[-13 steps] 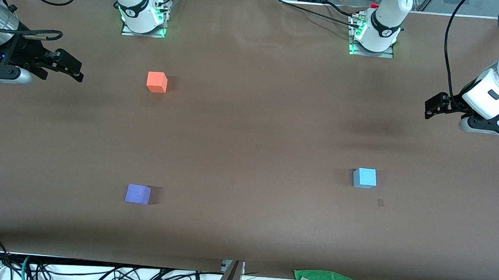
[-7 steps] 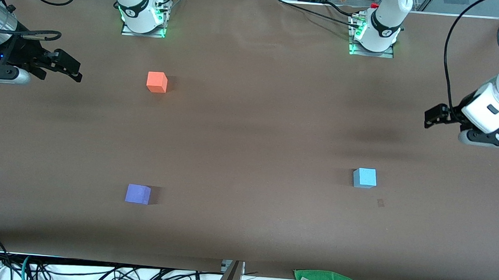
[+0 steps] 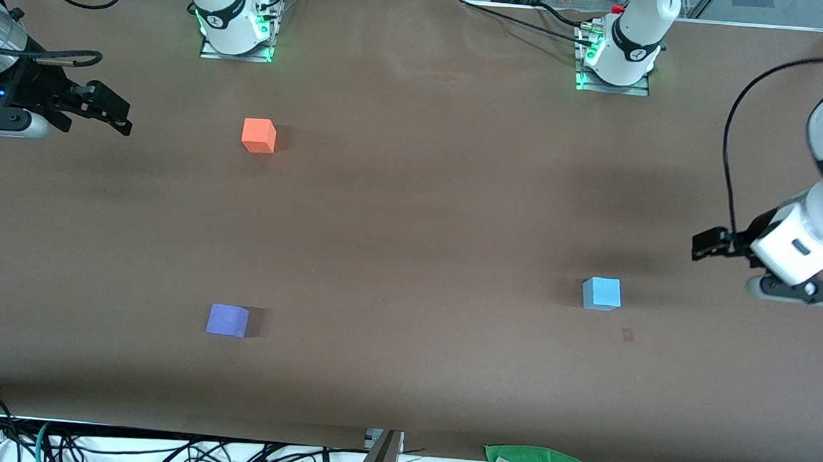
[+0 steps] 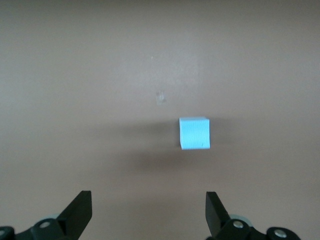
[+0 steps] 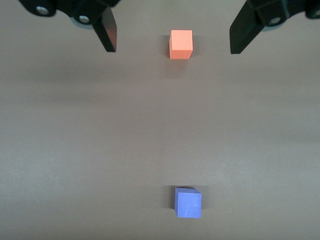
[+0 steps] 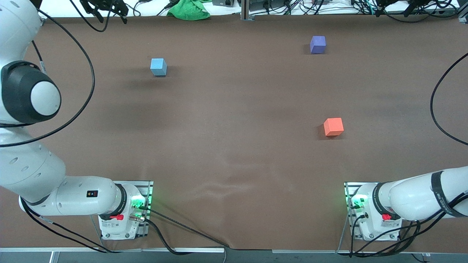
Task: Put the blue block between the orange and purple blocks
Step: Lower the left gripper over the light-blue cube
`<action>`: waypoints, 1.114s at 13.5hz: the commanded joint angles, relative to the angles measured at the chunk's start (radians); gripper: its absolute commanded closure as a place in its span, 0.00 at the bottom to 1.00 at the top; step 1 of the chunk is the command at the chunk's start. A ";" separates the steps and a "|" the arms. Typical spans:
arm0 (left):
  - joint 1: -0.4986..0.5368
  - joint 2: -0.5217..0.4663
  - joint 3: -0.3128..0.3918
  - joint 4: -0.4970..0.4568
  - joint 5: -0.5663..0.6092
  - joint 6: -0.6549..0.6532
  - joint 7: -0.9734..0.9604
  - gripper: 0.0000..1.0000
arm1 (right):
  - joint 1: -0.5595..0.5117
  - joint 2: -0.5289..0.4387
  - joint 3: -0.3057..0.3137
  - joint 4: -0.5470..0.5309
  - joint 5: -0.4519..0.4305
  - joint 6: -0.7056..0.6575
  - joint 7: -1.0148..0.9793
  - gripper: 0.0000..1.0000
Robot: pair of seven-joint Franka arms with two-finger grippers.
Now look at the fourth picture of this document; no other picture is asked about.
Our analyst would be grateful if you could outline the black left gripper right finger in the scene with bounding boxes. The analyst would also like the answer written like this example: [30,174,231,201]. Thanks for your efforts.
[206,191,253,240]

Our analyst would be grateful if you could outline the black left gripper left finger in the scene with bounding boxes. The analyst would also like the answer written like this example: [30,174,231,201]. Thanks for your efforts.
[24,190,93,240]

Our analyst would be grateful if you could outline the light blue foam block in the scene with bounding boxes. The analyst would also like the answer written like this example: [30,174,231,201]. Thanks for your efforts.
[178,116,211,151]

